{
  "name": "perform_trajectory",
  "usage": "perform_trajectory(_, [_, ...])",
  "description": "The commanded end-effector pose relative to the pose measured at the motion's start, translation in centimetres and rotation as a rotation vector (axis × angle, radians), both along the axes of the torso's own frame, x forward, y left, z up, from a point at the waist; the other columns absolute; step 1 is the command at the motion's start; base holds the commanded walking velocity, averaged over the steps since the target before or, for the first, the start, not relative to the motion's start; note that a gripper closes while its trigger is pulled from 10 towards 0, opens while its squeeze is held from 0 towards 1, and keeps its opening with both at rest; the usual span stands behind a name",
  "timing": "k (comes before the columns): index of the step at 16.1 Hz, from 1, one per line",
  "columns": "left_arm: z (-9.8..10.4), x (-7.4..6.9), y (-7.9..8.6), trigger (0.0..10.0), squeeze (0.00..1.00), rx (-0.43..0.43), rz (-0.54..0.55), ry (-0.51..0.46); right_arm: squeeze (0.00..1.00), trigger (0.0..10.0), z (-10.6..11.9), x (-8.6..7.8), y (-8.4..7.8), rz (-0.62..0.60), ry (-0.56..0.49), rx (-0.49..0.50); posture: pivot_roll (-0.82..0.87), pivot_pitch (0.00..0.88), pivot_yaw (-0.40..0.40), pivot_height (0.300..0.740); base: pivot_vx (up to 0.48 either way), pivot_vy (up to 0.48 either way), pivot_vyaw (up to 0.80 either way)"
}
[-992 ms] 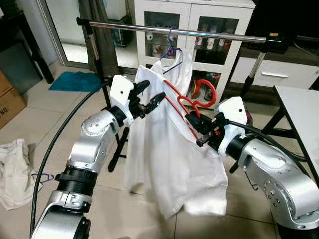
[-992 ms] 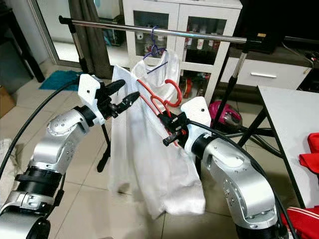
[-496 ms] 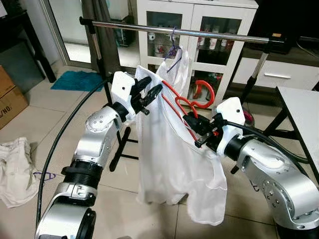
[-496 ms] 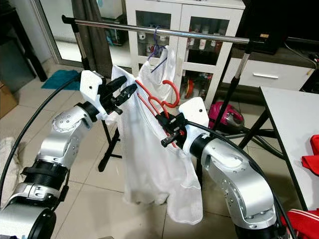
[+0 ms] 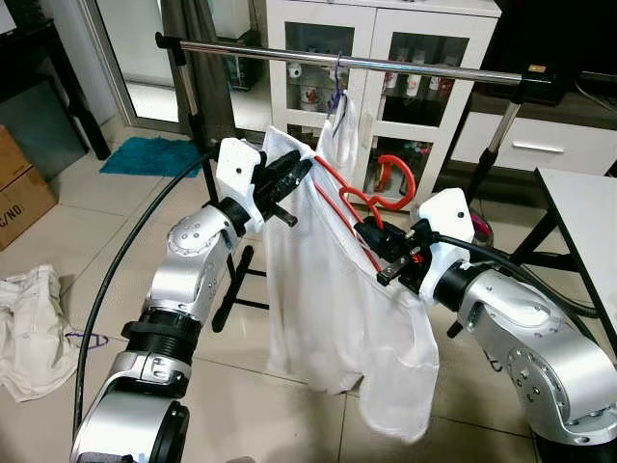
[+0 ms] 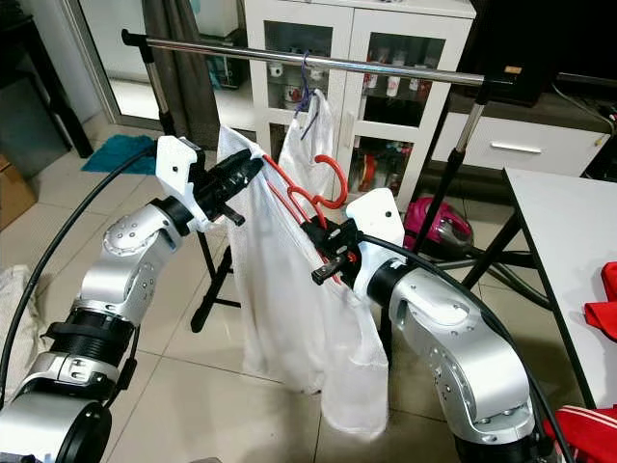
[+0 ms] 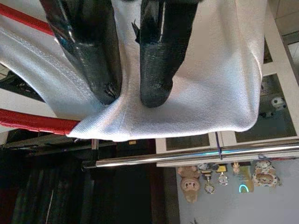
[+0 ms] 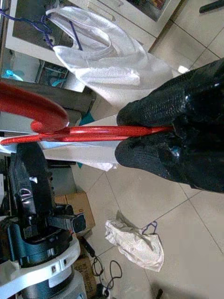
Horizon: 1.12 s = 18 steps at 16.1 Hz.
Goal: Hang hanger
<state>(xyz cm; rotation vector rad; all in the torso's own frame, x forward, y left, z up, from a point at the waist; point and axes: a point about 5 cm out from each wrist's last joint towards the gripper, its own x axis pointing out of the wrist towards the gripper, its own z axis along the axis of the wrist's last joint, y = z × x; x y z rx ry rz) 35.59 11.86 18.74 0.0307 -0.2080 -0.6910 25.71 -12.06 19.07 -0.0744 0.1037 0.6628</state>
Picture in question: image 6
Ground plain white shirt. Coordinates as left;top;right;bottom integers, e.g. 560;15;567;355
216;125;392;441

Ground purple wire hanger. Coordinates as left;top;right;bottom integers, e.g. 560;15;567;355
294;50;325;142

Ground black television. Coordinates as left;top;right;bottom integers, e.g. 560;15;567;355
472;0;617;107

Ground metal clothes rack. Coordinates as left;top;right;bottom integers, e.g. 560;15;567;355
121;29;546;335

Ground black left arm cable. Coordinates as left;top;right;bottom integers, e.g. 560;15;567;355
0;143;161;389

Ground dark grey curtain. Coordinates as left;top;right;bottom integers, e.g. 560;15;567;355
140;0;248;147

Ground white sleeveless top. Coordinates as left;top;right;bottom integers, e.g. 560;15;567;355
280;92;339;194

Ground sliding glass door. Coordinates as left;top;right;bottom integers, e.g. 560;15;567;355
58;0;248;127

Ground white glass-door cabinet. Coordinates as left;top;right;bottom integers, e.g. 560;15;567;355
241;0;479;209

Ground pink vacuum cleaner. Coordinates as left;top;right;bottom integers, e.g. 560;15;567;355
403;195;476;255

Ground cream garment on floor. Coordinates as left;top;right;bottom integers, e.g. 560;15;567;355
0;265;40;402

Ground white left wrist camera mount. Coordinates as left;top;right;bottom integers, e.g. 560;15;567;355
154;135;215;234

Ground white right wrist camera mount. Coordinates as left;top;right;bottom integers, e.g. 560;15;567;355
342;187;407;292

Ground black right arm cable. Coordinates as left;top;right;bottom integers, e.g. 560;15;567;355
357;231;576;463

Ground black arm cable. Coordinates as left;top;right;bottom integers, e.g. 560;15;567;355
357;231;576;463
0;143;161;389

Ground printed cardboard box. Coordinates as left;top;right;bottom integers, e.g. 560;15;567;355
0;164;40;232

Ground black side table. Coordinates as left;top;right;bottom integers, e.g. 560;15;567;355
0;14;94;161

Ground red plastic hanger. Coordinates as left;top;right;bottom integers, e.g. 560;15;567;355
262;154;349;283

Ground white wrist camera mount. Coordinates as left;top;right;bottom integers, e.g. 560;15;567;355
342;187;407;292
154;135;215;234

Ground plain red garment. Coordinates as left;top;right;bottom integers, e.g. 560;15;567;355
583;260;617;341

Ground teal floor mat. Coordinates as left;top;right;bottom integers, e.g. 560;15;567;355
82;133;161;177

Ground white table black legs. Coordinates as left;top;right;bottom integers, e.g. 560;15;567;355
472;166;617;411

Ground low white drawer unit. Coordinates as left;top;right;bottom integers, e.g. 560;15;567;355
429;111;617;180

